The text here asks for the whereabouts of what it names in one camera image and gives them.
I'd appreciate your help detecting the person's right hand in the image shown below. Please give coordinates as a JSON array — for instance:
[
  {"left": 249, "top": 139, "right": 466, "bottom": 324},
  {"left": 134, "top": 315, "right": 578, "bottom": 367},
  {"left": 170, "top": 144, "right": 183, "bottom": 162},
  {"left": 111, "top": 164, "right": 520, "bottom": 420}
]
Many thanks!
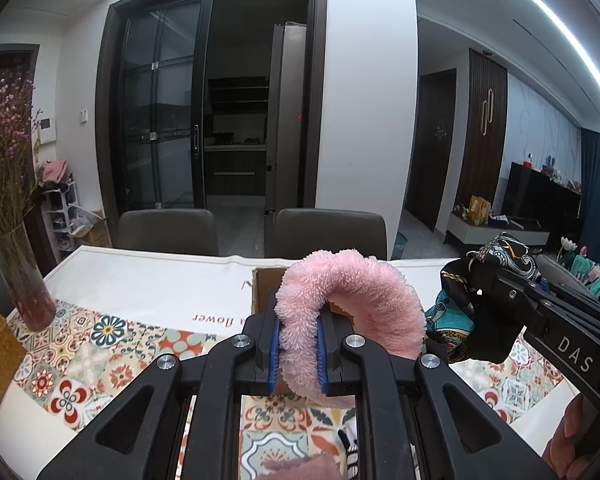
[{"left": 542, "top": 393, "right": 600, "bottom": 479}]

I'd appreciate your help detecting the grey dining chair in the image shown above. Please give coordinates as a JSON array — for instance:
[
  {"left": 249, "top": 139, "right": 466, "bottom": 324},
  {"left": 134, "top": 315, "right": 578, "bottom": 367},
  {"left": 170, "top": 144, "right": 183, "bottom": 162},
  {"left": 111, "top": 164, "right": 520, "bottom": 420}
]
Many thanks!
[
  {"left": 264, "top": 208, "right": 388, "bottom": 260},
  {"left": 114, "top": 209, "right": 219, "bottom": 257},
  {"left": 535, "top": 254, "right": 596, "bottom": 300}
]

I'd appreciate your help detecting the brown cardboard box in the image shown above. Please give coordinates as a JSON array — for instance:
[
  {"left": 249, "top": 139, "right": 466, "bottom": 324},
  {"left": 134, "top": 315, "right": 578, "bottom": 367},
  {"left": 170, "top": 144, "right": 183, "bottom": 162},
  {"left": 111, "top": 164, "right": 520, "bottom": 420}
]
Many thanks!
[{"left": 251, "top": 262, "right": 353, "bottom": 399}]

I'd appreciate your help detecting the white shoe rack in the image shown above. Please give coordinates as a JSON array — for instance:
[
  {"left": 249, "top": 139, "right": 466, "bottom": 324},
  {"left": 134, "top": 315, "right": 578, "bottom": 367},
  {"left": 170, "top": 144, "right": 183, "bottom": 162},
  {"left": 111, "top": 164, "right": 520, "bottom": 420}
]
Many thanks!
[{"left": 42, "top": 174, "right": 79, "bottom": 259}]

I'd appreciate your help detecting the patterned tile table runner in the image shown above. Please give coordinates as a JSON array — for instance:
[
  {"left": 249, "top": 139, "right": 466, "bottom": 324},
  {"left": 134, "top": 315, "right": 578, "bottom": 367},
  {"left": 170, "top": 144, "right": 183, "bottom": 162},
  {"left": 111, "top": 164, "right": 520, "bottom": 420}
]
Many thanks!
[{"left": 7, "top": 299, "right": 566, "bottom": 480}]

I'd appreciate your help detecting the grey dining chair right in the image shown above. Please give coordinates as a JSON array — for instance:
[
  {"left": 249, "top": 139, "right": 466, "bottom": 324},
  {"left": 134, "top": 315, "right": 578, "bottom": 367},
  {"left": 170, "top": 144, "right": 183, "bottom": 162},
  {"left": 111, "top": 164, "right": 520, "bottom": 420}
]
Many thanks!
[{"left": 535, "top": 254, "right": 596, "bottom": 300}]

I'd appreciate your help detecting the grey dining chair middle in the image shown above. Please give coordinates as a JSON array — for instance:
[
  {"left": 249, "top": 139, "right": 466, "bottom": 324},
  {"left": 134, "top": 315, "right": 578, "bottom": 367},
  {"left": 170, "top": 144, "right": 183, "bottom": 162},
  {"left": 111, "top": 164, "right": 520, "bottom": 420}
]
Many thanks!
[{"left": 264, "top": 208, "right": 388, "bottom": 260}]

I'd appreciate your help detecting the glass vase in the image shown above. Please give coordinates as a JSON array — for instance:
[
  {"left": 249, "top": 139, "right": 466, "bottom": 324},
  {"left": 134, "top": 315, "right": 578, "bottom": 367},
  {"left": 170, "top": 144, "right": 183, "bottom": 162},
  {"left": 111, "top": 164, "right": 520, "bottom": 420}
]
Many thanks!
[{"left": 0, "top": 223, "right": 56, "bottom": 332}]

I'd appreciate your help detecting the black white leaf oven mitt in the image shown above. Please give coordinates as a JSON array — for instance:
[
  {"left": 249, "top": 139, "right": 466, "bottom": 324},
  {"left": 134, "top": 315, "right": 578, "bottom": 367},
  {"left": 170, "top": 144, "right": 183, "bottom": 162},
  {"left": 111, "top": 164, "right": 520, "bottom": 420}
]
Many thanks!
[{"left": 338, "top": 418, "right": 360, "bottom": 480}]

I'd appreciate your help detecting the grey dining chair left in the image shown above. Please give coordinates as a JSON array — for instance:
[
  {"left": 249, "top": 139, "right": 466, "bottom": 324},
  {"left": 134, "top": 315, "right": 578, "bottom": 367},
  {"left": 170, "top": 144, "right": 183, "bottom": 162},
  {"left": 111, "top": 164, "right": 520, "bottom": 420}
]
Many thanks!
[{"left": 114, "top": 209, "right": 219, "bottom": 257}]

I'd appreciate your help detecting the dried pink flower bouquet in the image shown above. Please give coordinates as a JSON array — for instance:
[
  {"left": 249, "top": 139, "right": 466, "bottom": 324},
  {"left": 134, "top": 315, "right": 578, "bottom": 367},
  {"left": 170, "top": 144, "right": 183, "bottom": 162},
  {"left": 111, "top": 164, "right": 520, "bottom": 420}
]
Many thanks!
[{"left": 0, "top": 70, "right": 40, "bottom": 237}]

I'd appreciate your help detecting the pink fluffy headband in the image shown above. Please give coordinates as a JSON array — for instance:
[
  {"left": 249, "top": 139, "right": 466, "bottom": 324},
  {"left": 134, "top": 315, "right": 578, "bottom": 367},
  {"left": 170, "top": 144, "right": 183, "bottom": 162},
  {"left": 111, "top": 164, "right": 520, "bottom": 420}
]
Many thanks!
[{"left": 299, "top": 249, "right": 426, "bottom": 408}]

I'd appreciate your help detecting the white low bench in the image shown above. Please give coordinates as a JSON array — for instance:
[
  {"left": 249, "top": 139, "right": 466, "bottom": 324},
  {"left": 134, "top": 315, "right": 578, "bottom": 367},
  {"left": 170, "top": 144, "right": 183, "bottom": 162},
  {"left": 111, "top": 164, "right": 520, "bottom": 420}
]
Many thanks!
[{"left": 444, "top": 214, "right": 550, "bottom": 247}]

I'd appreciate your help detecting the dusty pink towel cloth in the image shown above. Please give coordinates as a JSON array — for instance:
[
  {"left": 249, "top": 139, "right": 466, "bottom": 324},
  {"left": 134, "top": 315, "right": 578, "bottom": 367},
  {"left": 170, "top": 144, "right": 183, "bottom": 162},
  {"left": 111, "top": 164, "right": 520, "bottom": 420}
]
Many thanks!
[{"left": 258, "top": 454, "right": 342, "bottom": 480}]

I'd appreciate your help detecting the dark patterned silk scarf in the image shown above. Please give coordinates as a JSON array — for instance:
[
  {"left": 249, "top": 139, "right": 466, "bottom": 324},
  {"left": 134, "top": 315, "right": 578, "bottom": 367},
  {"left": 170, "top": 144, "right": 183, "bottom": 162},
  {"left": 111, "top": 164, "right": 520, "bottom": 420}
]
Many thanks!
[{"left": 425, "top": 232, "right": 550, "bottom": 364}]

